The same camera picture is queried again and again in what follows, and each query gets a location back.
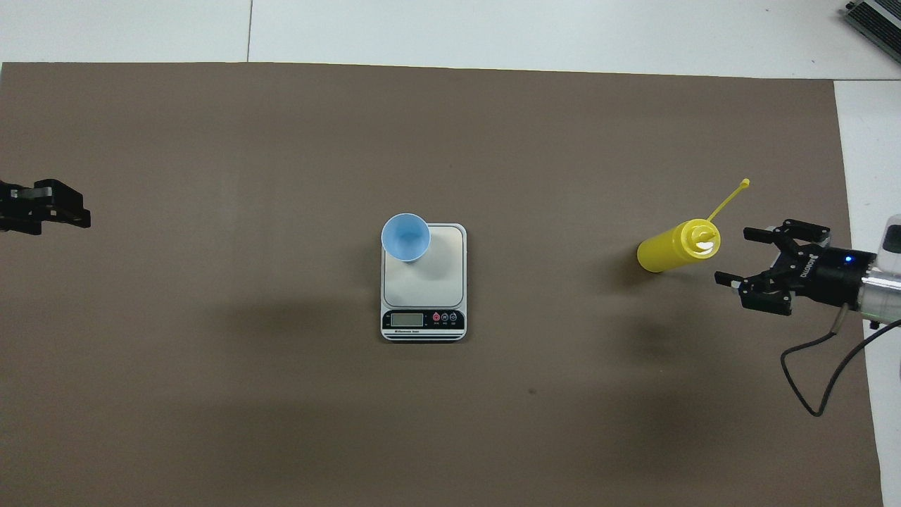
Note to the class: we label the silver digital kitchen scale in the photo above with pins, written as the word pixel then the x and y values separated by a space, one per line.
pixel 433 282

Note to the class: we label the brown paper table mat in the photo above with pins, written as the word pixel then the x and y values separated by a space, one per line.
pixel 281 422

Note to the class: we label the light blue plastic cup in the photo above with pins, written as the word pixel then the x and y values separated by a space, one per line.
pixel 405 237

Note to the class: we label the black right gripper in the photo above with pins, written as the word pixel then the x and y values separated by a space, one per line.
pixel 834 278

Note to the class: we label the grey ribbed metal profile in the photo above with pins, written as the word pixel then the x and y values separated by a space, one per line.
pixel 876 21

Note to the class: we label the yellow squeeze bottle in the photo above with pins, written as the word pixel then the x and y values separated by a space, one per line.
pixel 665 253

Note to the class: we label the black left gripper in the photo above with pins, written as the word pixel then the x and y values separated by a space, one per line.
pixel 15 215

